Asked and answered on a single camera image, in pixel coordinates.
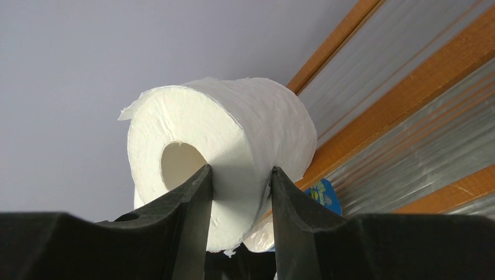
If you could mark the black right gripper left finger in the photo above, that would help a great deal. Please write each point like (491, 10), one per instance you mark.
(164, 239)

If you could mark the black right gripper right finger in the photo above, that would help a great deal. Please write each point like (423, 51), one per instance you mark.
(388, 246)

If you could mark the blue paper roll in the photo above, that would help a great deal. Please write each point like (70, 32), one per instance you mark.
(315, 208)

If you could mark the white paper towel roll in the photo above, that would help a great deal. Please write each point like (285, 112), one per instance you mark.
(138, 201)
(241, 128)

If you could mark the orange wooden shelf rack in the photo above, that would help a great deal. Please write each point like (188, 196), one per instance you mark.
(402, 96)

